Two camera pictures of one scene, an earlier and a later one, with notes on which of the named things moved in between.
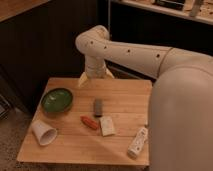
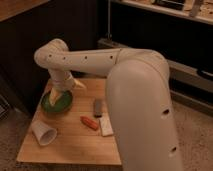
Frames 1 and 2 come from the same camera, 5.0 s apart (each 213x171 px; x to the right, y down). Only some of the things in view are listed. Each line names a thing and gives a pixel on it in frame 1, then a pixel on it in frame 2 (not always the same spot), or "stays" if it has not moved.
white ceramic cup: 44,134 stays
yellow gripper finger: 82,80 -> 54,95
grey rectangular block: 98,108 stays
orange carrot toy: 89,122 stays
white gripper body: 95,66 -> 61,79
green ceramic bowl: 57,102 stays
